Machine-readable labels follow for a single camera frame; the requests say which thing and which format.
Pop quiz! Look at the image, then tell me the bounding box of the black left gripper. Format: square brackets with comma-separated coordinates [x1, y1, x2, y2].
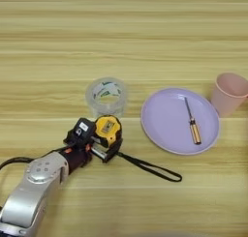
[62, 130, 124, 175]

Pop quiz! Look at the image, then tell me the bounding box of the yellow tape measure with strap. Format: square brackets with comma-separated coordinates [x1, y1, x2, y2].
[92, 114, 183, 183]

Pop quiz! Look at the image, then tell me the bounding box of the clear glass cup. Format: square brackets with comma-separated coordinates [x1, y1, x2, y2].
[85, 76, 129, 119]

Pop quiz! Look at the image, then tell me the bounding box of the black box with white label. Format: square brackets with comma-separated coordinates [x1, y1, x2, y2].
[71, 117, 97, 140]

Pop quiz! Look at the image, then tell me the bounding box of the lilac round plate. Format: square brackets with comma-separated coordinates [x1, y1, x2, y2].
[139, 87, 221, 156]

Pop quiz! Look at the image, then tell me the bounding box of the pink plastic cup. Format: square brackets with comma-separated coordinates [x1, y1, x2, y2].
[210, 72, 248, 118]

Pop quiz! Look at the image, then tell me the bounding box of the screwdriver with amber handle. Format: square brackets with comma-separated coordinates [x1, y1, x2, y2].
[183, 96, 202, 146]

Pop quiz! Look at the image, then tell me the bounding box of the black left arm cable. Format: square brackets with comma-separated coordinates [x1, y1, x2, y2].
[0, 144, 71, 171]

